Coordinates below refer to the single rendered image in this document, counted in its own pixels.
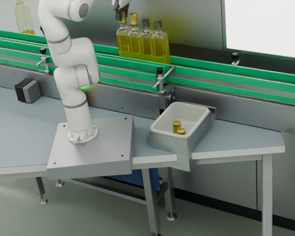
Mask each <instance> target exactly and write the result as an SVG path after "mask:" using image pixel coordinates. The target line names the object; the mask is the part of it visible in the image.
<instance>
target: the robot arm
mask: <svg viewBox="0 0 295 236"><path fill-rule="evenodd" d="M131 1H132V0H112V5H115V6H114V9H113V10H115V12H116V15H115V19H116V20H118V21H120V22H121V21H122V18H123V13H122V11H125V14H126V17H127V13H128V8H129V3H130V2H131ZM94 2H95V0H40V1H39V4H38V11H37V12H38V18H39V22H40V24H41V27H42V29H43V31H44V34H45V37H46V41H47V44H48V47H49V51H50V54H51V57H52V60H53V63H54V64H55V65H56V66H58V68H56V69H55V70H54V73H53V78H54V81H55V84H56V86H57V88H58V90H59V93H60V96H61V99H62V103H63V106H64V109H65V113H66V118H67V121H68V125H69V129H70V131H69V133H68V135H67V137H68V139H69V141H70V142H72V143H73V144H76V143H85V142H89V141H91V140H93V139H94V138H95V137H96V136H97V135H98V128H97V127H96V126H95V125H93V123H92V119H91V114H90V111H89V105H88V102H87V97H86V95H85V93H84V92H83V91H82V90H81V89H80V87H85V86H90V85H94V84H97V83H98V82H99V81H100V71H99V66H98V63H97V59H96V54H95V50H94V47H93V44H92V42H91V41H90V39H88V38H86V37H81V38H76V39H70V35H69V31H68V28H67V27H66V25H65V24H64V23H63V22H62V20H61V19H60V17H62V18H65V19H69V20H72V21H75V22H80V21H82V20H84V19H85V18H86V16H87V14H88V13H89V11H90V9H91V7H92V5H93V3H94ZM118 7H119V8H120V9H118Z"/></svg>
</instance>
